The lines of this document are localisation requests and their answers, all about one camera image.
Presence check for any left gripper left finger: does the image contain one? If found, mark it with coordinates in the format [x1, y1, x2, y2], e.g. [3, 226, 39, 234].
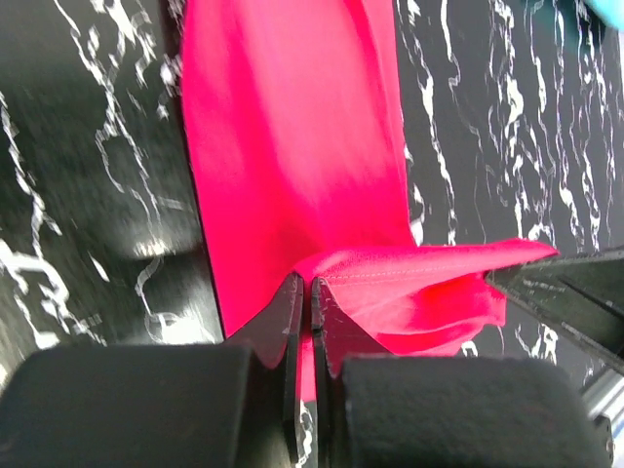
[1, 274, 303, 467]

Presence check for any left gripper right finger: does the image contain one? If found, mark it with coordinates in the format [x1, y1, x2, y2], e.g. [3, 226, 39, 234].
[311, 279, 611, 467]

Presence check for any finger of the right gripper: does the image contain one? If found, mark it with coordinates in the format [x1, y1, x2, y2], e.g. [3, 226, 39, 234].
[486, 247, 623, 372]

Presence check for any red t shirt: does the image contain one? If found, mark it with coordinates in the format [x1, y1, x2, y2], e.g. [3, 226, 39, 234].
[179, 0, 560, 406]

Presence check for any folded light blue t shirt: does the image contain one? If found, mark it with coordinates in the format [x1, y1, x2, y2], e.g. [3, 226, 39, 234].
[585, 0, 624, 30]

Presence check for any white slotted cable duct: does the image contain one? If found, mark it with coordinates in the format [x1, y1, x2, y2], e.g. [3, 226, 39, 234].
[582, 367, 623, 441]

